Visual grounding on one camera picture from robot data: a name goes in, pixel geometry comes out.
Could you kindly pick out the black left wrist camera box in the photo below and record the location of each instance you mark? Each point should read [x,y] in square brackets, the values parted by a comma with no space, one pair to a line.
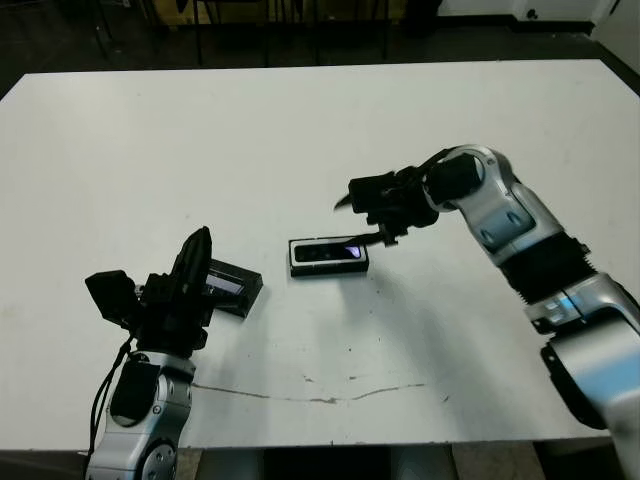
[110,297]

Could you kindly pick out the black trash bin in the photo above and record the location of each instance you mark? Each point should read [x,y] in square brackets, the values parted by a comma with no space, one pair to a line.
[422,17]

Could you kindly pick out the black oblong camera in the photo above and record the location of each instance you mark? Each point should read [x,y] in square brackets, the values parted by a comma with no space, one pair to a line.
[325,252]

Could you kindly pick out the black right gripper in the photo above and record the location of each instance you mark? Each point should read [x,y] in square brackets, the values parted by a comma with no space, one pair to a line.
[410,205]

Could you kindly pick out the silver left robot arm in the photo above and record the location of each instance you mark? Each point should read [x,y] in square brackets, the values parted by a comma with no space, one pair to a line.
[150,440]

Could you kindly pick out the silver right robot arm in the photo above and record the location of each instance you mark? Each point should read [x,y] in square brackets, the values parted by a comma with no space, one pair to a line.
[505,200]

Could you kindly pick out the black box base white insert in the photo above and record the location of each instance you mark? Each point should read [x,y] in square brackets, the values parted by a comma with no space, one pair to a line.
[327,270]

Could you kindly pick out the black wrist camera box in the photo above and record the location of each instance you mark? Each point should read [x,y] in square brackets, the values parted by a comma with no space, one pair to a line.
[110,297]
[372,192]

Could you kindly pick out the small black wall fixture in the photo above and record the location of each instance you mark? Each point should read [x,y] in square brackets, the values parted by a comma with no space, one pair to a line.
[531,14]

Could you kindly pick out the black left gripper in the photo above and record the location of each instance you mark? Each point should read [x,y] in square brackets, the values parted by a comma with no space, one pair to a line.
[172,325]

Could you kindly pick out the black box lid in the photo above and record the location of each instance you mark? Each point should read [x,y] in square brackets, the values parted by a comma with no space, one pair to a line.
[237,290]

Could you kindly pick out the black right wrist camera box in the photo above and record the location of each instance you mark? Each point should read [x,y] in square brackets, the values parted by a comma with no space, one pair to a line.
[372,192]

